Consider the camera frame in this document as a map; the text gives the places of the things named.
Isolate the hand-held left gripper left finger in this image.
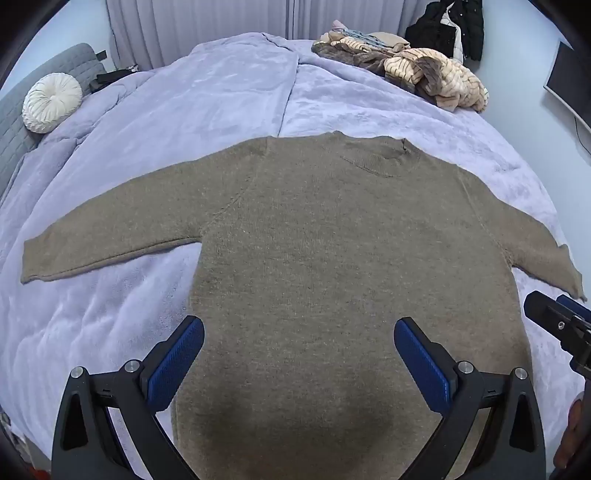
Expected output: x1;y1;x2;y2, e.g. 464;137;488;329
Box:
50;315;205;480

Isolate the brown furry garment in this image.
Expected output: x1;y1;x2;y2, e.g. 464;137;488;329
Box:
311;38;416;79

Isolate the beige striped fleece garment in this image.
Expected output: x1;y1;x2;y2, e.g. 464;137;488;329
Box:
383;47;490;114

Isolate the pale pleated curtain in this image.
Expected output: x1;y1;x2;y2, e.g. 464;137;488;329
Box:
106;0;439;70

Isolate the black screen cable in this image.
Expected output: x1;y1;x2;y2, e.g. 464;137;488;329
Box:
574;115;591;154

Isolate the olive brown knit sweater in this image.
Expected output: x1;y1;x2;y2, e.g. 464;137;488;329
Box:
21;130;587;480

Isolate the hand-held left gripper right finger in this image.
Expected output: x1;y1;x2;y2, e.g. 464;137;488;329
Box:
393;316;548;480

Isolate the grey quilted headboard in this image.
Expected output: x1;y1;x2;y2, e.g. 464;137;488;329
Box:
0;43;109;204

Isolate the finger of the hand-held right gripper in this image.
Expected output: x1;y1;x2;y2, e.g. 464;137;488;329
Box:
556;294;591;325
523;290;578;354

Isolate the black hanging jacket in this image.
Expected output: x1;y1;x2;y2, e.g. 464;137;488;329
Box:
405;0;485;63

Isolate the black strap item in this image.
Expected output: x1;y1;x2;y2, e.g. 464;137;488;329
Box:
90;65;139;93

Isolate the lavender fleece blanket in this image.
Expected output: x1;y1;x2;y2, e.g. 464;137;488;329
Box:
0;31;578;462

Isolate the round white pleated pillow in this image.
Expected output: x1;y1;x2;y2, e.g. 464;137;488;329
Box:
22;74;84;134

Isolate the tan folded garment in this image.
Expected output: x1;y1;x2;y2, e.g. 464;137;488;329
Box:
369;31;411;51

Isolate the black flat screen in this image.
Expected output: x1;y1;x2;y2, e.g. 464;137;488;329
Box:
545;41;591;121

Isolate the person's right hand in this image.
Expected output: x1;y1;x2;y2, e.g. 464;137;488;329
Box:
553;392;591;472

